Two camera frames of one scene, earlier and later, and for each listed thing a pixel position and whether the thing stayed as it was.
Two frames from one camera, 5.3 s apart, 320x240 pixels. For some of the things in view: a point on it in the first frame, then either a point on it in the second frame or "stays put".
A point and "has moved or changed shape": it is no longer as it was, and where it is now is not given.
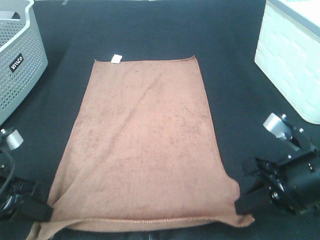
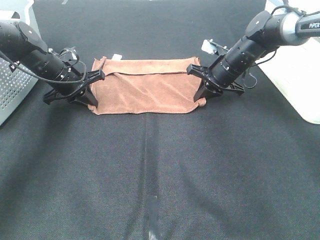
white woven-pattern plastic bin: (288, 52) stays put
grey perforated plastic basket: (23, 54) stays put
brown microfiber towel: (143, 155) has moved or changed shape
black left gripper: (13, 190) -> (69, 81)
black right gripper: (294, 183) -> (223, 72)
